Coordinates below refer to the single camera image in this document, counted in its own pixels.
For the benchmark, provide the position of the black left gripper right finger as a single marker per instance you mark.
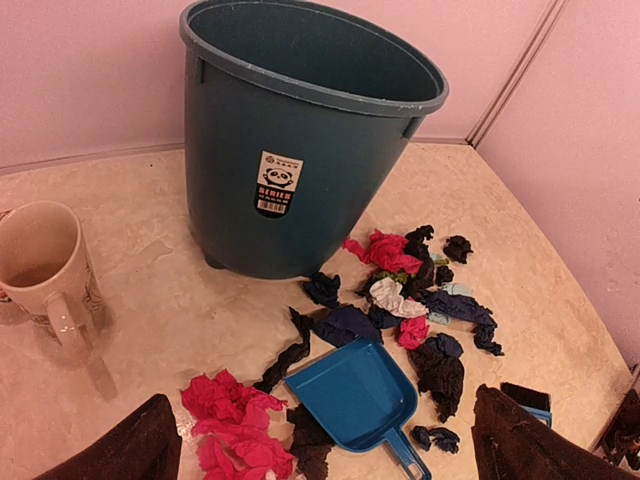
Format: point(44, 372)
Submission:
point(510, 443)

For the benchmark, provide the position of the blue plastic dustpan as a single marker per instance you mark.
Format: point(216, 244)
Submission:
point(362, 399)

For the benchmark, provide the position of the teal plastic waste bin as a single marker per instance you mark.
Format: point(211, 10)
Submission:
point(295, 113)

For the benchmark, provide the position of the black crumpled paper scrap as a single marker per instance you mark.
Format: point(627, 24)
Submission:
point(440, 375)

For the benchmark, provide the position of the white ceramic mug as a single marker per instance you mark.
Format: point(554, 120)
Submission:
point(46, 270)

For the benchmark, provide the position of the small navy paper scrap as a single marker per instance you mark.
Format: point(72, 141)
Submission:
point(443, 438)

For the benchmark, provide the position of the long black paper strip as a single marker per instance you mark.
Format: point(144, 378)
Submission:
point(294, 353)

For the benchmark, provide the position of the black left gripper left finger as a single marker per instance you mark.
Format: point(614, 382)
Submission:
point(144, 445)

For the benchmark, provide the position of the blue hand brush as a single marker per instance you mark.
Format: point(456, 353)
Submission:
point(538, 404)

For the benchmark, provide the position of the white paper scrap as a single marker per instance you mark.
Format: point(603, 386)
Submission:
point(386, 294)

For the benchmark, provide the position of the small black paper scrap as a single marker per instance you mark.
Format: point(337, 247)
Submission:
point(457, 248)

